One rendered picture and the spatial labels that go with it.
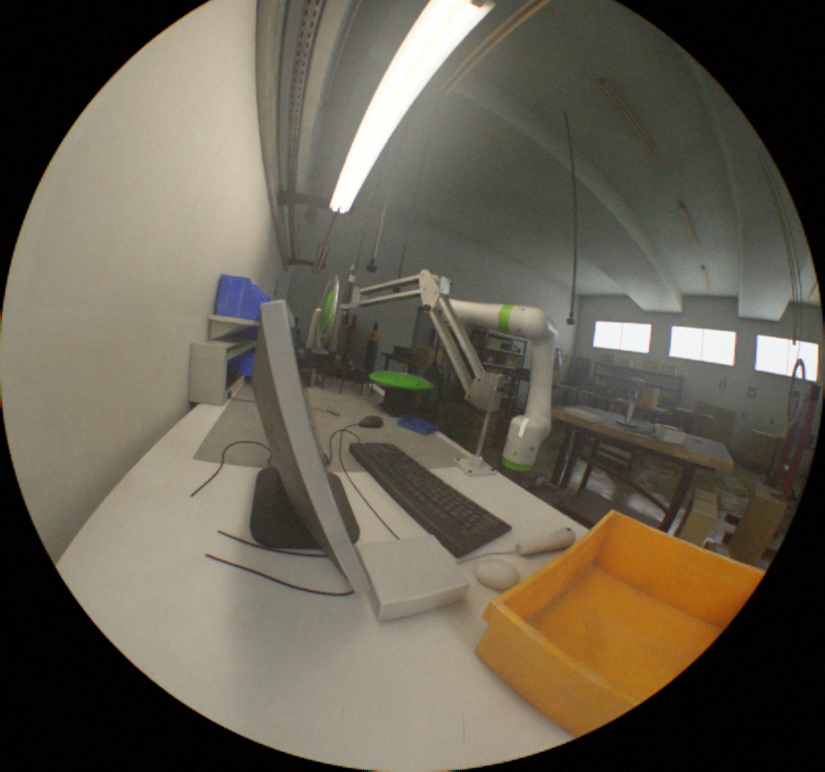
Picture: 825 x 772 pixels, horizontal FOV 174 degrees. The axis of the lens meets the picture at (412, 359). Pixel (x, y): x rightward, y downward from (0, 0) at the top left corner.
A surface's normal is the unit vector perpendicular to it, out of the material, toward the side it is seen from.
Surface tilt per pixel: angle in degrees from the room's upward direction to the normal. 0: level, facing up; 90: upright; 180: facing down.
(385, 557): 0
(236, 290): 92
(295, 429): 90
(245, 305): 92
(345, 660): 0
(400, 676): 0
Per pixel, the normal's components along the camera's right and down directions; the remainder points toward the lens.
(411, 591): 0.17, -0.98
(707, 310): -0.90, -0.14
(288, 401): 0.41, 0.12
